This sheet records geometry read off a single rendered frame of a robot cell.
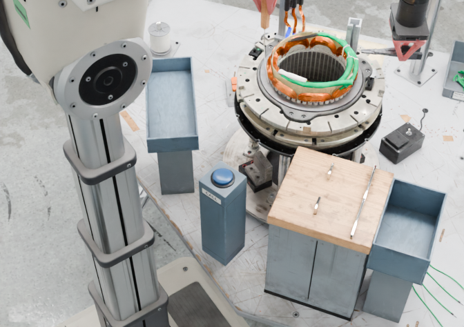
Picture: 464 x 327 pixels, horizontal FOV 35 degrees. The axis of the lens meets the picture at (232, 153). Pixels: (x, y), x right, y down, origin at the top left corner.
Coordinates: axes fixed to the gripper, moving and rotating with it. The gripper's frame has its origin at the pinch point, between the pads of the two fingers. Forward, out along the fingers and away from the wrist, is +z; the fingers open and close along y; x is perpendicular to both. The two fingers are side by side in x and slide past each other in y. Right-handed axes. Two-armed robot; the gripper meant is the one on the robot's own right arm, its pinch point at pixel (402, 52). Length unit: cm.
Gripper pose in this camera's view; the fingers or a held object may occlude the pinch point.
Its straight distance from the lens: 160.7
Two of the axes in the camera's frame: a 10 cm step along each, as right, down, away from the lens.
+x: -10.0, -0.1, 0.1
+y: 0.2, -7.6, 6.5
